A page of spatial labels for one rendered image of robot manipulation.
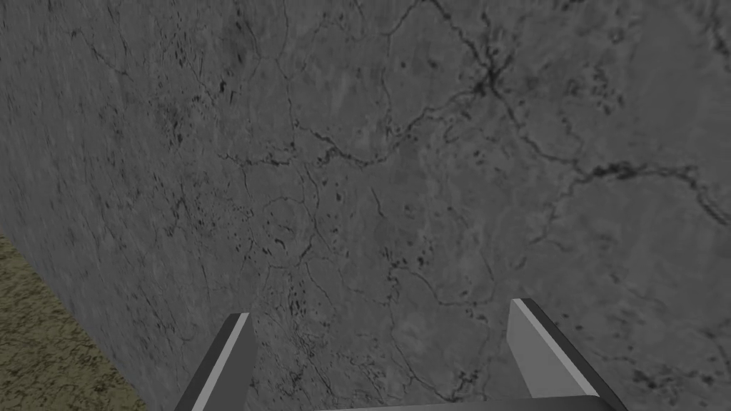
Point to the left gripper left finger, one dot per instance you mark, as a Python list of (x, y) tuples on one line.
[(224, 371)]

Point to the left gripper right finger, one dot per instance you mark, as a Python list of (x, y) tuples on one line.
[(545, 354)]

